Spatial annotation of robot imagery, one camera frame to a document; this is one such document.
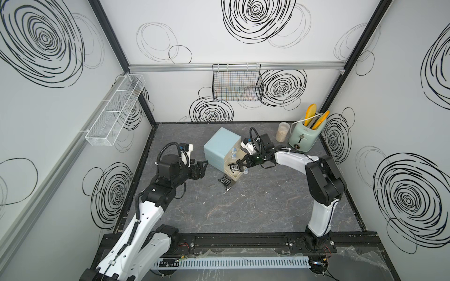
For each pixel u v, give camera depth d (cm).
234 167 91
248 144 87
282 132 105
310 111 98
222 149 87
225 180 91
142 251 53
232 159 94
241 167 91
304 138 96
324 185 50
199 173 67
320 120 95
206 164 73
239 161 91
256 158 82
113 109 79
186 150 64
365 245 74
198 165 67
